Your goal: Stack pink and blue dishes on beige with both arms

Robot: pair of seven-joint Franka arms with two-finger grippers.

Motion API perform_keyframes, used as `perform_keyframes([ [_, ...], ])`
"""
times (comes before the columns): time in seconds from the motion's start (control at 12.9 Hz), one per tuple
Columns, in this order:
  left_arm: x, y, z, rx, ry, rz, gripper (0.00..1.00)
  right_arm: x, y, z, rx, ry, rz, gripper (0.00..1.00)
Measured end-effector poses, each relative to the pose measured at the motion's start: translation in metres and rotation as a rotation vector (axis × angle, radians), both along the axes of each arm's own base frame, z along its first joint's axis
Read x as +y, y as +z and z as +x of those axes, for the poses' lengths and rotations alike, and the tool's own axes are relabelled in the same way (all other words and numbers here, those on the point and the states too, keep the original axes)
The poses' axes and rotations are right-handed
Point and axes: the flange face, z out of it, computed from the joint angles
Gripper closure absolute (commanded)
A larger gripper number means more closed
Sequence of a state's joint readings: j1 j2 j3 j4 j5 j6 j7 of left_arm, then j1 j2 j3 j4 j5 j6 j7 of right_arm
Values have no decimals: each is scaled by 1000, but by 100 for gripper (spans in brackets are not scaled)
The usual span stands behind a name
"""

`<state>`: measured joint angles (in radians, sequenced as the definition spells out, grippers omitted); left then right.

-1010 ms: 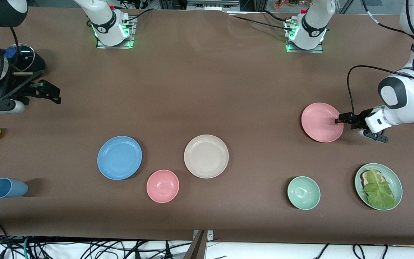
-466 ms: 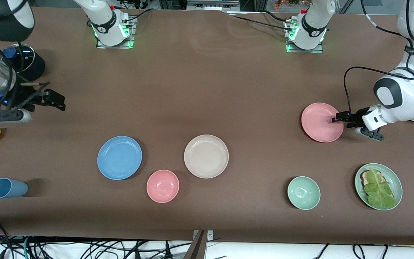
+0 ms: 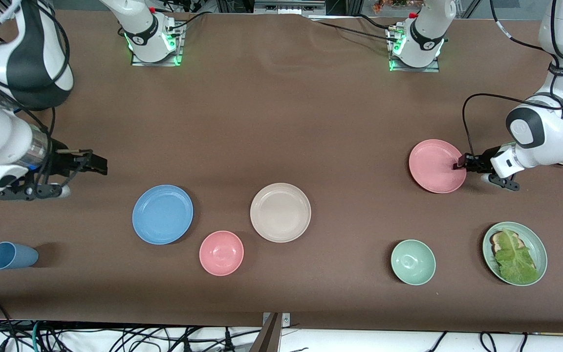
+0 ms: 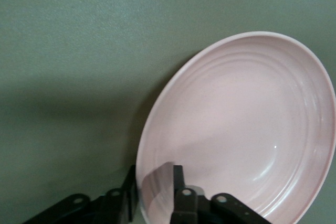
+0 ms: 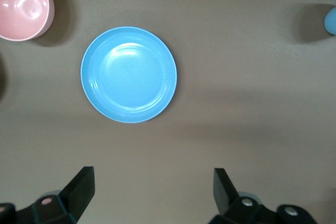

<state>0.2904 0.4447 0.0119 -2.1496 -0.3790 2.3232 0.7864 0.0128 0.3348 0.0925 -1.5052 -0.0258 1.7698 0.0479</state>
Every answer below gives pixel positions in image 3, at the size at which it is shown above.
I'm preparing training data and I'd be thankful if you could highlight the pink plate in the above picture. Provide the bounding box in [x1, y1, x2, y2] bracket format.
[409, 139, 468, 194]

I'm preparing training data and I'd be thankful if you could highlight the blue plate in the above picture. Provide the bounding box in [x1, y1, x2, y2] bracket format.
[132, 184, 194, 245]

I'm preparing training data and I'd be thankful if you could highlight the toasted bread slice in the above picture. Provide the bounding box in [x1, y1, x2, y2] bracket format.
[490, 231, 524, 256]

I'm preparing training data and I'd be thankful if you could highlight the green plate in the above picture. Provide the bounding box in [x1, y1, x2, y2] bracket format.
[482, 221, 548, 287]

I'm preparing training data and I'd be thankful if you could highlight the green lettuce leaf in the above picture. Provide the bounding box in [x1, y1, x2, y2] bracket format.
[494, 228, 540, 285]

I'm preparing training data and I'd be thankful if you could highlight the blue cup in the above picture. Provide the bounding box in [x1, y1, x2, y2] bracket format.
[0, 242, 39, 270]

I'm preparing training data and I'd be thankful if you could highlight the small green bowl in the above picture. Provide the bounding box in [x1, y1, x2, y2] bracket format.
[390, 239, 436, 286]

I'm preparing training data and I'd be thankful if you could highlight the small pink bowl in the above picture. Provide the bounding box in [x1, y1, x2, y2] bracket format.
[199, 230, 244, 277]

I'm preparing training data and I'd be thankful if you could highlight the beige plate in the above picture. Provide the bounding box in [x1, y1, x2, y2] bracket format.
[250, 183, 312, 243]

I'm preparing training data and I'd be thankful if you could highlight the silver metal box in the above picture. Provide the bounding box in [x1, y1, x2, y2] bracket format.
[253, 0, 327, 18]

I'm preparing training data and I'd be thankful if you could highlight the brown support beam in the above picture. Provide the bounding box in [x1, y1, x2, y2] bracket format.
[256, 313, 283, 352]

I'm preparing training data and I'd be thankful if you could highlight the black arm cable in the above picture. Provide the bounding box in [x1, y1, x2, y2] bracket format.
[0, 0, 73, 196]
[462, 0, 563, 162]

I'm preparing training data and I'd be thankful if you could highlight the black table cable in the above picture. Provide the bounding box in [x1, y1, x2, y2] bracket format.
[310, 17, 400, 42]
[166, 10, 209, 33]

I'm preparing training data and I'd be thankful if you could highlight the metal table bracket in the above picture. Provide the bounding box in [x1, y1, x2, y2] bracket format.
[262, 312, 291, 329]

